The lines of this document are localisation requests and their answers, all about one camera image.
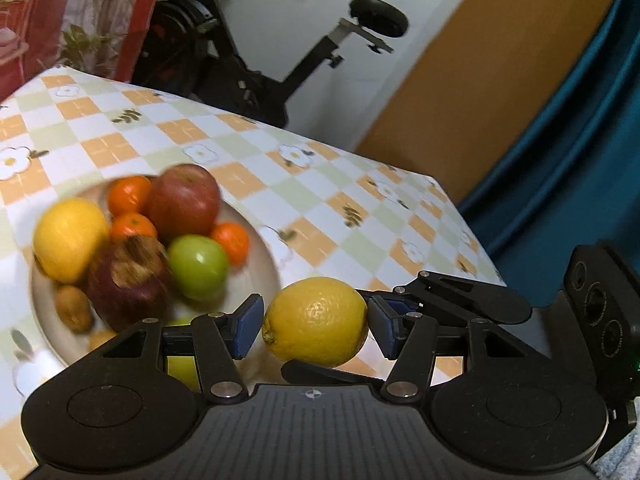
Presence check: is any teal curtain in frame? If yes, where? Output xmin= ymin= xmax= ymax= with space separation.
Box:
xmin=457 ymin=0 xmax=640 ymax=311

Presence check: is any orange mandarin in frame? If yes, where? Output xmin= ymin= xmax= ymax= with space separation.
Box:
xmin=107 ymin=175 xmax=153 ymax=217
xmin=210 ymin=221 xmax=251 ymax=267
xmin=110 ymin=212 xmax=158 ymax=241

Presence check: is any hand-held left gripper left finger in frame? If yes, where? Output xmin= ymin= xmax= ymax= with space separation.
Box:
xmin=100 ymin=294 xmax=265 ymax=403

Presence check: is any wooden door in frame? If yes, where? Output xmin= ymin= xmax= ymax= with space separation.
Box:
xmin=352 ymin=0 xmax=626 ymax=206

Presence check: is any black exercise bike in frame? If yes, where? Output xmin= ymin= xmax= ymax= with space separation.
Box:
xmin=131 ymin=0 xmax=410 ymax=128

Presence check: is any yellow lemon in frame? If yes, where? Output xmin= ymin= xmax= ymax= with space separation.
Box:
xmin=32 ymin=198 xmax=111 ymax=283
xmin=261 ymin=276 xmax=370 ymax=368

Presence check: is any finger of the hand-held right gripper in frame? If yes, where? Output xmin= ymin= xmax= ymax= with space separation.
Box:
xmin=280 ymin=358 xmax=388 ymax=387
xmin=392 ymin=270 xmax=532 ymax=325

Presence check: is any blue-grey cloth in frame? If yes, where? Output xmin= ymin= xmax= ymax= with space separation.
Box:
xmin=592 ymin=437 xmax=640 ymax=480

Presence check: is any checkered floral tablecloth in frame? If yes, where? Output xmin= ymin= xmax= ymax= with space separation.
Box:
xmin=0 ymin=65 xmax=507 ymax=480

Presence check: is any dark red apple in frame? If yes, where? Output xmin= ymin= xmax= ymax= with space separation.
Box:
xmin=86 ymin=235 xmax=173 ymax=333

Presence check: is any brown kiwi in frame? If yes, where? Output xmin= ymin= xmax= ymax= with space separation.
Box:
xmin=55 ymin=285 xmax=95 ymax=333

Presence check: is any printed wall cloth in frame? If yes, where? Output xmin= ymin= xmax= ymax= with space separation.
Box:
xmin=0 ymin=0 xmax=173 ymax=101

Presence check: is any pale green apple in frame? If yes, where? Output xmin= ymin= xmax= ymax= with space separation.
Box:
xmin=165 ymin=316 xmax=201 ymax=393

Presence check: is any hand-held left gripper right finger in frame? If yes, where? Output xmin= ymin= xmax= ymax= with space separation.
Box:
xmin=367 ymin=296 xmax=536 ymax=402

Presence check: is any beige ceramic plate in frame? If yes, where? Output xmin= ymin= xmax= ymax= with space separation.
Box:
xmin=30 ymin=175 xmax=283 ymax=381

